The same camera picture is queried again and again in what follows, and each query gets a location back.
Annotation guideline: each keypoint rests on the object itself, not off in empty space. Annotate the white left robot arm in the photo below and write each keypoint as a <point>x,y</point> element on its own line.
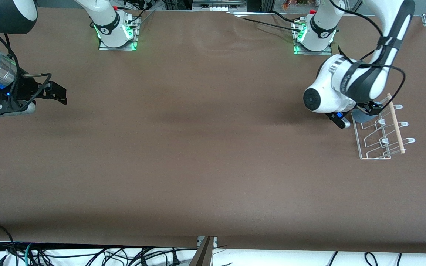
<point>327,98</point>

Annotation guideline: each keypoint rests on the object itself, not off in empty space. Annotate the silver electronics box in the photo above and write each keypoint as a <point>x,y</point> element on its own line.
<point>218,3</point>

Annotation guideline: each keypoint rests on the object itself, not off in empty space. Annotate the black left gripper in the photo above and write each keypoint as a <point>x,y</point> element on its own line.
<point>370,107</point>

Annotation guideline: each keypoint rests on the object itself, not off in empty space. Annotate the blue plastic cup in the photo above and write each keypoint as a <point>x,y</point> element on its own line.
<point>362,117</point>

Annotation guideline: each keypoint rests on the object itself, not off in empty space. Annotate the aluminium table frame profile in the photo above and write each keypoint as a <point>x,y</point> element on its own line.
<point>203,253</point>

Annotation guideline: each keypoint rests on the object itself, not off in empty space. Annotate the orange red background item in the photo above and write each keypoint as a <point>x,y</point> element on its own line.
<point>294,3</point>

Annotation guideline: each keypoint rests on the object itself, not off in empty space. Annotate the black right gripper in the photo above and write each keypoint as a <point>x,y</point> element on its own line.
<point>24,89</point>

